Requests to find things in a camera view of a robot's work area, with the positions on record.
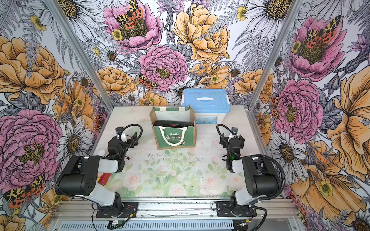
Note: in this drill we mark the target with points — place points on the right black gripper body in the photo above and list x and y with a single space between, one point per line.
225 146

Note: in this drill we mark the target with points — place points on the green canvas tote bag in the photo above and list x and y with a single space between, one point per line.
174 138

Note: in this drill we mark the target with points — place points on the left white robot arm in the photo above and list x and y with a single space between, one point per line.
79 176

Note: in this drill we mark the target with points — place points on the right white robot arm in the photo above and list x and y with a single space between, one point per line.
264 178

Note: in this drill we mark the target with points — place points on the red gift box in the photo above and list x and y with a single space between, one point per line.
103 178

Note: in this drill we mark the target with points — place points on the blue lid storage box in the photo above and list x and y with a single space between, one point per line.
210 105

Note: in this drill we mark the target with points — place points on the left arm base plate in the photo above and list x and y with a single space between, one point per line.
125 210

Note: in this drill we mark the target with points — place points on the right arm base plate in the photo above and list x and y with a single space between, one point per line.
232 209

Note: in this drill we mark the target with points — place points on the aluminium front rail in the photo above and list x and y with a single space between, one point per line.
189 208

